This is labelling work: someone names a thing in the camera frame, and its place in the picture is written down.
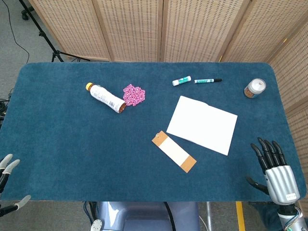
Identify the grey black left robot hand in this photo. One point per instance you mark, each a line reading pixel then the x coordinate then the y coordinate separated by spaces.
pixel 7 163

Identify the clear jar white lid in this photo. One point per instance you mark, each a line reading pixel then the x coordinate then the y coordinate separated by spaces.
pixel 256 86

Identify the white paper notebook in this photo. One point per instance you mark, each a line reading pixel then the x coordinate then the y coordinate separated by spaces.
pixel 202 122

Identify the pink patterned folded cloth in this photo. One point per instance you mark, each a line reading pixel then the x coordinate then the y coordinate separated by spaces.
pixel 134 93

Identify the white labelled tea bottle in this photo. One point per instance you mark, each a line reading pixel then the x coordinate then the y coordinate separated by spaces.
pixel 103 96

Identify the blue grey robot torso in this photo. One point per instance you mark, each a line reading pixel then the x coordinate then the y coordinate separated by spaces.
pixel 144 216

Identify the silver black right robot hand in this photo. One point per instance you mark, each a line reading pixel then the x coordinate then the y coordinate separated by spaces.
pixel 281 180

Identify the black caster wheel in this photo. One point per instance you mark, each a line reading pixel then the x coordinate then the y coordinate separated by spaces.
pixel 27 14

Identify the green white glue stick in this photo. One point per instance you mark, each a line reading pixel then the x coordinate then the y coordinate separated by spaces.
pixel 181 80

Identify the wicker folding screen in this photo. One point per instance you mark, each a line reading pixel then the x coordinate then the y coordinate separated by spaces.
pixel 132 29

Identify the green black marker pen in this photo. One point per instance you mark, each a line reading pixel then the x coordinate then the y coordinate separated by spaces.
pixel 204 81

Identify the tan cardboard strip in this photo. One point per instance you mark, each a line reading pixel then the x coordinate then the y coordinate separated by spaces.
pixel 173 151

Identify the blue fabric table mat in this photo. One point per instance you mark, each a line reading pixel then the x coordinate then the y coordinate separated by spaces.
pixel 72 144

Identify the black tripod stand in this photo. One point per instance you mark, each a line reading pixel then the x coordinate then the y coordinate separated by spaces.
pixel 56 54

